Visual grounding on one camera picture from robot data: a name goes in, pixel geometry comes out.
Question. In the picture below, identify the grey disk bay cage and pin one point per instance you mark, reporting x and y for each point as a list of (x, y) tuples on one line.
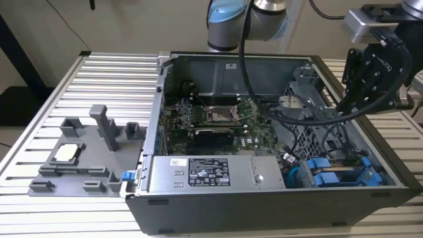
[(304, 134)]

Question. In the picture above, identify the black box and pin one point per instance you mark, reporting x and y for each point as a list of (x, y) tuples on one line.
[(21, 109)]

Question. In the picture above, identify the blue disk carrier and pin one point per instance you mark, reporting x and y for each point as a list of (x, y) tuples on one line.
[(328, 179)]

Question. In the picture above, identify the black table corner cap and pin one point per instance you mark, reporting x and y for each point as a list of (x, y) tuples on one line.
[(86, 53)]

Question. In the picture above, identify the blue case latch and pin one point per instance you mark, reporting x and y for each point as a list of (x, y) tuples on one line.
[(128, 176)]

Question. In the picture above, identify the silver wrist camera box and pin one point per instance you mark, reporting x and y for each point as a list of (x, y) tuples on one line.
[(406, 99), (364, 24)]

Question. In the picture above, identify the silver power supply unit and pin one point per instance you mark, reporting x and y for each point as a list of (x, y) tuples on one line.
[(165, 178)]

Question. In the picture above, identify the hard disk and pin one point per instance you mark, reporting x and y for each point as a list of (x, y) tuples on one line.
[(320, 164)]

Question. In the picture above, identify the green motherboard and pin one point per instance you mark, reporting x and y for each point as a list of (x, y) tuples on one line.
[(258, 138)]

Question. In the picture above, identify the CPU socket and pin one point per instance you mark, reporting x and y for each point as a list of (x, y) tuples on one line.
[(221, 114)]

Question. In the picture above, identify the black graphics card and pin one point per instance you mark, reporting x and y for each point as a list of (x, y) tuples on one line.
[(213, 138)]

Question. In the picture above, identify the dark desk leg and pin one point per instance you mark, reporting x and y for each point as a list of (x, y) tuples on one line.
[(21, 54)]

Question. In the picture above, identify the black open PC case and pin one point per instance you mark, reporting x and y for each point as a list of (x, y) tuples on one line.
[(232, 213)]

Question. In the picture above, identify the silver CPU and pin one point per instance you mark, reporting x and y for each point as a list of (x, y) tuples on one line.
[(68, 151)]

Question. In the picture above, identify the grey parts rack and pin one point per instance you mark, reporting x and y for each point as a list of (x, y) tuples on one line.
[(96, 158)]

